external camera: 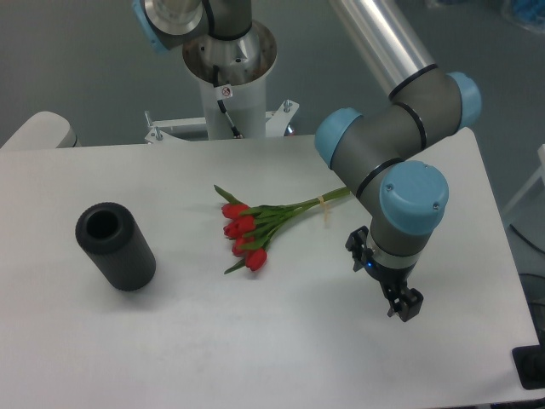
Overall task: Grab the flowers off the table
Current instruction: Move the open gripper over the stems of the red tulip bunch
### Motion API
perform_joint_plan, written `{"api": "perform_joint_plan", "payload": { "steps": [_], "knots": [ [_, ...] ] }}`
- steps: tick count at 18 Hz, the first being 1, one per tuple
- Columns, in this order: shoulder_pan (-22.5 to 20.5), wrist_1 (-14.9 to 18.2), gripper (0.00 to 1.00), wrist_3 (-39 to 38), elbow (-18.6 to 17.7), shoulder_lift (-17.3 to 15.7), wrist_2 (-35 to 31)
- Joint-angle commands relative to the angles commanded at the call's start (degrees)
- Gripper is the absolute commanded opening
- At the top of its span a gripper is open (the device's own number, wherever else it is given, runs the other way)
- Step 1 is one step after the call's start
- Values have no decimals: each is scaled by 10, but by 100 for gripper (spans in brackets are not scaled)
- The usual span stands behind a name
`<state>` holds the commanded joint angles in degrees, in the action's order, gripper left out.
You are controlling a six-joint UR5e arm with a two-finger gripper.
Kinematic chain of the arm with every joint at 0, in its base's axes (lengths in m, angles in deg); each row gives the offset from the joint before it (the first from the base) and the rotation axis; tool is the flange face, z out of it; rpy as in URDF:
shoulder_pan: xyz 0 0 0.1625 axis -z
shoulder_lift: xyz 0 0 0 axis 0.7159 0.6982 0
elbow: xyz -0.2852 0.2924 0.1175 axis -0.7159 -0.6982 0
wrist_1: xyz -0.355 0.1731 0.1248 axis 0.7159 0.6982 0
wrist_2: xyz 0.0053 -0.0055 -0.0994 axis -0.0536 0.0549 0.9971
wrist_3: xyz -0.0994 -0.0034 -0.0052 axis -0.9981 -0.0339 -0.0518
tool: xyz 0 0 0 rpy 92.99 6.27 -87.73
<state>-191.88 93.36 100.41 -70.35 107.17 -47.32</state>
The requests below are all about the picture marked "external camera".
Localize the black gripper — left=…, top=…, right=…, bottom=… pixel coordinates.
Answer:
left=345, top=226, right=423, bottom=321

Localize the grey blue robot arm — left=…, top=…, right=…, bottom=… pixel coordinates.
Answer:
left=132, top=1, right=482, bottom=321

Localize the black table-edge device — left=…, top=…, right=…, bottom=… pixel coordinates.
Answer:
left=512, top=345, right=544, bottom=390

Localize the red tulip bouquet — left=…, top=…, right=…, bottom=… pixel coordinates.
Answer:
left=214, top=185, right=350, bottom=274

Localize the black ribbed cylindrical vase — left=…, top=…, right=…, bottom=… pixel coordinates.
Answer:
left=75, top=202, right=156, bottom=291

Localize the white chair backrest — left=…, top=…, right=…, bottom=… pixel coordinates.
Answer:
left=1, top=111, right=81, bottom=152

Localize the white frame at right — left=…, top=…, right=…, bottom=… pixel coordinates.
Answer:
left=500, top=145, right=544, bottom=228

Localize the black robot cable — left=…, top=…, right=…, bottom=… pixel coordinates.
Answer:
left=211, top=64, right=244, bottom=140

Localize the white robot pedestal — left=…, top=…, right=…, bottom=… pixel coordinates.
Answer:
left=145, top=20, right=300, bottom=143

